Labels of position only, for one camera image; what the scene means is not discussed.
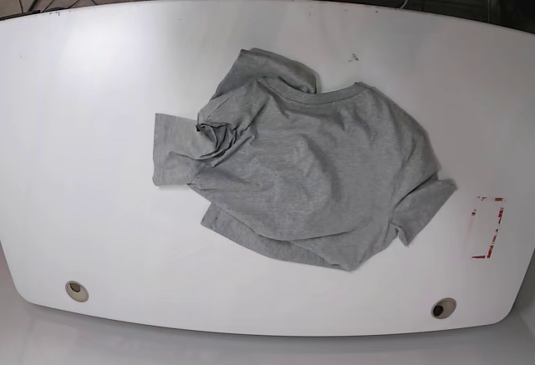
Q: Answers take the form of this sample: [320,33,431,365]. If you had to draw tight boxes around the grey t-shirt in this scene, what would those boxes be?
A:
[153,48,456,271]

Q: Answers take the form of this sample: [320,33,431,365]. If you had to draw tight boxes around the right table grommet hole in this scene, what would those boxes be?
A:
[431,297,456,320]

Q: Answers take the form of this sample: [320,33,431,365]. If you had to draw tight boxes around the table grommet hole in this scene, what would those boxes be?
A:
[431,297,456,320]
[65,281,89,303]

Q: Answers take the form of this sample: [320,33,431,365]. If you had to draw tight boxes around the left table grommet hole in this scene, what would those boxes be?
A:
[65,281,89,303]

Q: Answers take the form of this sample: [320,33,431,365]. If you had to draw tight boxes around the red tape rectangle marking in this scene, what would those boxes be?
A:
[468,196,506,260]

